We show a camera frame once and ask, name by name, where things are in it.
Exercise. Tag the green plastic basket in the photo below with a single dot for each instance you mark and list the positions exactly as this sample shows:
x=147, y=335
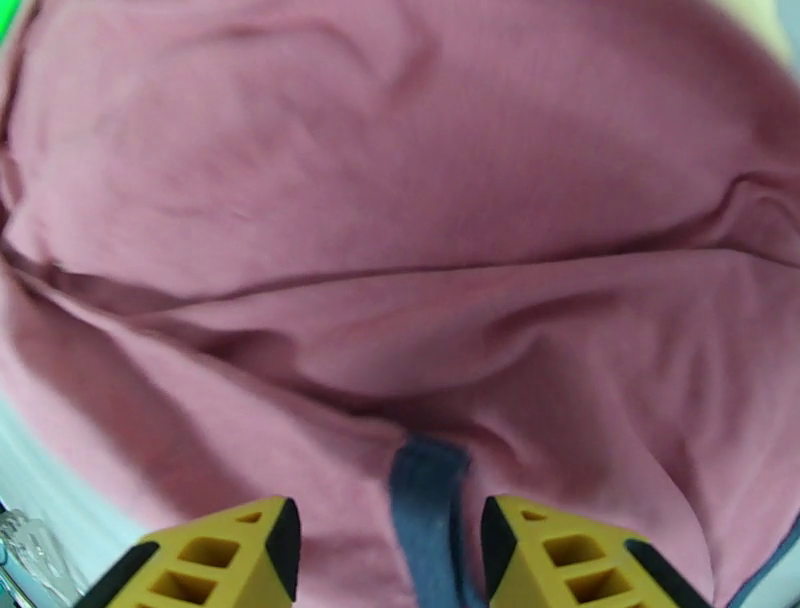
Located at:
x=9, y=12

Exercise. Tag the red shirt with dark trim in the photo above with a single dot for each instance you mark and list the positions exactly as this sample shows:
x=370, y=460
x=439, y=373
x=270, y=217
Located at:
x=375, y=187

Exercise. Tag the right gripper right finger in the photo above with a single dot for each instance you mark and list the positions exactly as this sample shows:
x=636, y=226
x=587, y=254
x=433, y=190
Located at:
x=562, y=556

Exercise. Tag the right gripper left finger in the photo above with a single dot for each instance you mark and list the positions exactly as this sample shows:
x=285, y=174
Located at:
x=212, y=556

